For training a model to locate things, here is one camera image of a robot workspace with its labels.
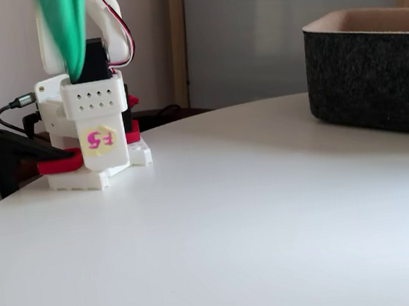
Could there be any thin black cable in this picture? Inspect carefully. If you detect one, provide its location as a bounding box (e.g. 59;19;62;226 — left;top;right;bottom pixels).
138;102;184;120

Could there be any black power plug cable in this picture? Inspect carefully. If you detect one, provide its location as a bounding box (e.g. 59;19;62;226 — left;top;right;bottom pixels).
21;111;44;139

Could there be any dark grey felt box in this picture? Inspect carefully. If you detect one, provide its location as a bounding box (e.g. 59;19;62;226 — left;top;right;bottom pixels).
298;0;409;153

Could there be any beige door frame post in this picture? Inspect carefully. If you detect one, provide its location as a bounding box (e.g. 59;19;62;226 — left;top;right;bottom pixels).
161;0;199;109

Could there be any yellow sticker marked F5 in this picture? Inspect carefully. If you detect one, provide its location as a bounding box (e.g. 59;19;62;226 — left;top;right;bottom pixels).
77;122;119;159

